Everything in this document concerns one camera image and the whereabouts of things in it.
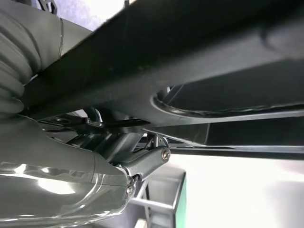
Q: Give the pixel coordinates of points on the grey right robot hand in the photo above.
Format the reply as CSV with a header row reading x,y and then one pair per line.
x,y
47,176

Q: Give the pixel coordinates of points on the green-top workbench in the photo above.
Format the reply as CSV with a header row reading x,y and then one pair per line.
x,y
181,201

